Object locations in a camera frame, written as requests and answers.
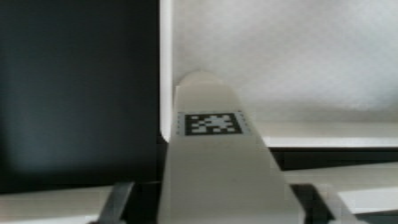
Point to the white desk top tray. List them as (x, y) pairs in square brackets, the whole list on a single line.
[(304, 54)]

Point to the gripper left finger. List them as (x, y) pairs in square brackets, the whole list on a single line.
[(131, 204)]

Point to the white front fence bar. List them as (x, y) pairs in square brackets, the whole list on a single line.
[(357, 189)]

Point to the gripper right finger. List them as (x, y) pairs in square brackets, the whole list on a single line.
[(325, 211)]

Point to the white desk leg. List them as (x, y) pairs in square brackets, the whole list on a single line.
[(224, 187)]

